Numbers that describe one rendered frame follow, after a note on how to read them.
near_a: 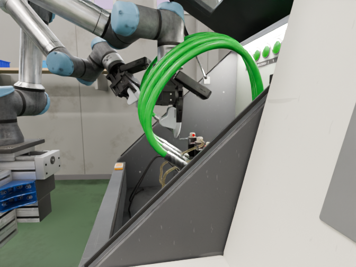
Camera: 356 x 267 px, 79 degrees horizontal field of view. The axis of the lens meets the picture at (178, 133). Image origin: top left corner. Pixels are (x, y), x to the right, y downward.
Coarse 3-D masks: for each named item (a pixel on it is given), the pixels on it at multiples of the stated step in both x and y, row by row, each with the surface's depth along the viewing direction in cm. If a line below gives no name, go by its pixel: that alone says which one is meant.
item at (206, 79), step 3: (171, 0) 89; (186, 30) 92; (186, 33) 92; (195, 57) 94; (198, 60) 94; (198, 63) 94; (201, 66) 95; (201, 69) 95; (204, 75) 95; (204, 78) 95; (207, 78) 95; (204, 81) 95; (207, 81) 96
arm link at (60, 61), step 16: (0, 0) 75; (16, 0) 76; (16, 16) 75; (32, 16) 75; (32, 32) 74; (48, 32) 75; (48, 48) 73; (64, 48) 75; (48, 64) 72; (64, 64) 71; (80, 64) 78
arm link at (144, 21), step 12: (120, 12) 50; (132, 12) 51; (144, 12) 53; (156, 12) 55; (120, 24) 51; (132, 24) 52; (144, 24) 53; (156, 24) 55; (120, 36) 59; (132, 36) 56; (144, 36) 56; (156, 36) 57
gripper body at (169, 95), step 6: (168, 84) 61; (174, 84) 62; (180, 84) 62; (162, 90) 59; (168, 90) 59; (174, 90) 60; (180, 90) 60; (162, 96) 59; (168, 96) 60; (174, 96) 60; (156, 102) 59; (162, 102) 60; (168, 102) 60; (174, 102) 61
